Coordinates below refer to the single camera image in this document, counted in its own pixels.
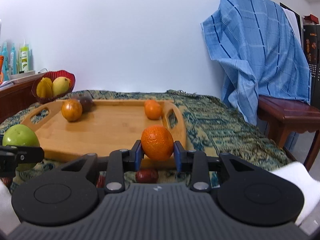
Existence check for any dark patterned cabinet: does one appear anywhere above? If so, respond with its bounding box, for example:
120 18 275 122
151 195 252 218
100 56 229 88
301 24 320 105

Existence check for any patterned blue beige blanket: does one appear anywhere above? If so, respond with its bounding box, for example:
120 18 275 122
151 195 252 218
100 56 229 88
0 89 298 190

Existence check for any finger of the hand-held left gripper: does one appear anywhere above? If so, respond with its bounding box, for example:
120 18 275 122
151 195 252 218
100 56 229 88
0 144 45 178

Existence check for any large yellow-orange orange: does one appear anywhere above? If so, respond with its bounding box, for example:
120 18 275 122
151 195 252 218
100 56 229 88
61 99 83 122

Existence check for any yellow starfruit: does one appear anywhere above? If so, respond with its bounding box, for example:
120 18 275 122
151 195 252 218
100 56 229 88
37 77 53 98

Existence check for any wooden serving tray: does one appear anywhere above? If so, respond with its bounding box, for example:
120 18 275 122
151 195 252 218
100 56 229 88
20 99 187 169

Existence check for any yellow mango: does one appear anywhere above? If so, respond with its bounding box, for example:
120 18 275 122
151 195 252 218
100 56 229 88
52 77 70 97

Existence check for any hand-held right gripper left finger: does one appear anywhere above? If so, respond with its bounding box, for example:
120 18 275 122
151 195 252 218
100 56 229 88
60 140 144 193

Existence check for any blue striped cloth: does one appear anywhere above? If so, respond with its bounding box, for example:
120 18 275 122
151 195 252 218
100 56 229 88
200 0 312 125

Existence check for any white tray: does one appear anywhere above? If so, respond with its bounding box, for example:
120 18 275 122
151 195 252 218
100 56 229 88
10 70 37 84

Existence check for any brown wooden cabinet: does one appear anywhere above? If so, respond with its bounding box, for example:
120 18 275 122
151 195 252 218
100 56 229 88
0 79 42 124

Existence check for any lime green bottle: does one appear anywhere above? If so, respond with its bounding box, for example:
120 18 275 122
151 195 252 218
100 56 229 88
19 39 30 73

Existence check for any red box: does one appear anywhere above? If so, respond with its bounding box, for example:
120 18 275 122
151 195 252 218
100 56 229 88
303 14 319 26

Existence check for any red fruit bowl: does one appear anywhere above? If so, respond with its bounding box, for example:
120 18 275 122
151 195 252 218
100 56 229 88
31 71 76 104

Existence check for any green apple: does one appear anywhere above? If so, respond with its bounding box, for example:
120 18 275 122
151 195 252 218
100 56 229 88
2 124 40 171

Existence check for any teal bottle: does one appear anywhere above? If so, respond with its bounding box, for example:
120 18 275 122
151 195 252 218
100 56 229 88
1 42 9 80
10 44 17 75

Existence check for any white towel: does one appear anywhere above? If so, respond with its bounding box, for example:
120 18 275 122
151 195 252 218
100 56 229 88
0 162 316 227

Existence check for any dark purple round fruit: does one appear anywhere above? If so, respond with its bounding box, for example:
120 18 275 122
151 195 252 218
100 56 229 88
77 94 94 113

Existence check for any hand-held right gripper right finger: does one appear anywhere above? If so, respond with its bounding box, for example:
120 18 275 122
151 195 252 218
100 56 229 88
174 141 268 193

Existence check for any dark wooden chair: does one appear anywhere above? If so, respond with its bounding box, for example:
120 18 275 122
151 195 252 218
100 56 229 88
257 95 320 172

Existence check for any small mandarin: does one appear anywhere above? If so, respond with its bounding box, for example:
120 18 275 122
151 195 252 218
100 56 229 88
141 125 174 162
144 99 163 120

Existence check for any white hanging cloth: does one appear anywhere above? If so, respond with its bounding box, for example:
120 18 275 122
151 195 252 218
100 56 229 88
282 5 302 45

